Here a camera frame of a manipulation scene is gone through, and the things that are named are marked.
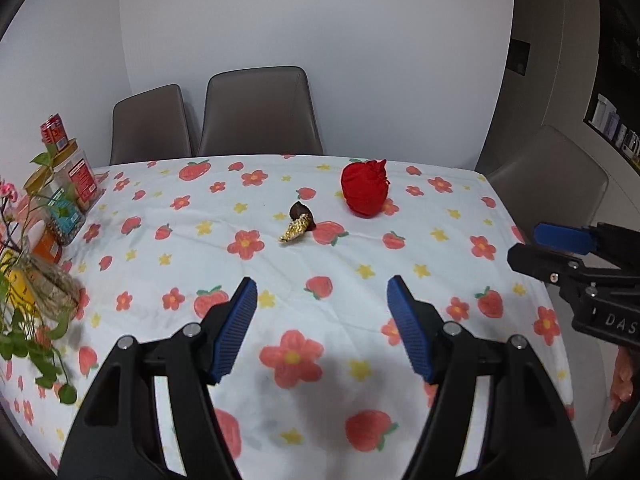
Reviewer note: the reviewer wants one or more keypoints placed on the floral tablecloth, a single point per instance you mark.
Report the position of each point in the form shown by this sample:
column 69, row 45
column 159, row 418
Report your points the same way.
column 350, row 260

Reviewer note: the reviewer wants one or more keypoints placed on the beige upholstered chair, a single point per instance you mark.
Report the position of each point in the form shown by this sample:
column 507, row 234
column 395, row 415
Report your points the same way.
column 550, row 185
column 150, row 125
column 260, row 115

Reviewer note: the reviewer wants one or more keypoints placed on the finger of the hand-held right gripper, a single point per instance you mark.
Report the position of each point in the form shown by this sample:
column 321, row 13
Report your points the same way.
column 540, row 260
column 562, row 237

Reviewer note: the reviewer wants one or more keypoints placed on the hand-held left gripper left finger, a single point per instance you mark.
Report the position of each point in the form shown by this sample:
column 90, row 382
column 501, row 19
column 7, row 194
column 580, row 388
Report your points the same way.
column 232, row 330

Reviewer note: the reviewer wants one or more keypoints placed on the pink flower stem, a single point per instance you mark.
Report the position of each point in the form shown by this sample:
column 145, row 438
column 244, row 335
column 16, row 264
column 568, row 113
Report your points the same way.
column 7, row 191

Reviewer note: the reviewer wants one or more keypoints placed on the black wall panel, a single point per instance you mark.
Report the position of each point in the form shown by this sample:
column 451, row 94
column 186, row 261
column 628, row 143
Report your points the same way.
column 517, row 57

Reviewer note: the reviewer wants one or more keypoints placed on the white countertop appliance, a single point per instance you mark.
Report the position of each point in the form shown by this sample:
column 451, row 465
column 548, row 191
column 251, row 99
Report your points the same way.
column 603, row 110

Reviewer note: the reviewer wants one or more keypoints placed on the orange jar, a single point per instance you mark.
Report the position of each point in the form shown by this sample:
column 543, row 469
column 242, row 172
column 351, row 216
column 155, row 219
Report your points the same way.
column 46, row 245

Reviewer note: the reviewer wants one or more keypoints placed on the potted green plant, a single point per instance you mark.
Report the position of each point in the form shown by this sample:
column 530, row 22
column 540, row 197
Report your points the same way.
column 50, row 285

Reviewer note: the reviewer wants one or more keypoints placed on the red cloth pouch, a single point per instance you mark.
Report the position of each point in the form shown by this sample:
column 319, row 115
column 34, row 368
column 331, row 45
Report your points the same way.
column 365, row 187

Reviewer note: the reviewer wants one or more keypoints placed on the pale purple bottle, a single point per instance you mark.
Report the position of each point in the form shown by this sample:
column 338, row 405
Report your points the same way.
column 612, row 125

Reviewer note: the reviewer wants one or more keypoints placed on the yellow packet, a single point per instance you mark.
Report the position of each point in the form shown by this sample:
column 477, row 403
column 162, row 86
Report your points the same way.
column 17, row 290

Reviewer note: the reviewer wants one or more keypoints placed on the clear jar with teal label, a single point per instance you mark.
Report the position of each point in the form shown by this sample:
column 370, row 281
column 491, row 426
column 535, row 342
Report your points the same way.
column 62, row 212

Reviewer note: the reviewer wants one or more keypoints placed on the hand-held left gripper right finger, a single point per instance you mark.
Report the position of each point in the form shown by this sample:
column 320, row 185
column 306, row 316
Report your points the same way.
column 410, row 330

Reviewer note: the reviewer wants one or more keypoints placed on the person's right hand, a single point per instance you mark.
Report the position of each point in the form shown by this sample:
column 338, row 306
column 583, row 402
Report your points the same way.
column 624, row 375

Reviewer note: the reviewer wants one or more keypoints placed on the gold foil wrapper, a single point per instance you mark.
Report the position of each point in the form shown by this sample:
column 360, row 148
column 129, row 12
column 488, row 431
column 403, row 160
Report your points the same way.
column 297, row 226

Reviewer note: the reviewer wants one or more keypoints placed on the clear jar with red label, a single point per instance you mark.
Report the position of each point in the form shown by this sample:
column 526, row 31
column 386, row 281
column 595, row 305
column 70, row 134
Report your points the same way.
column 82, row 175

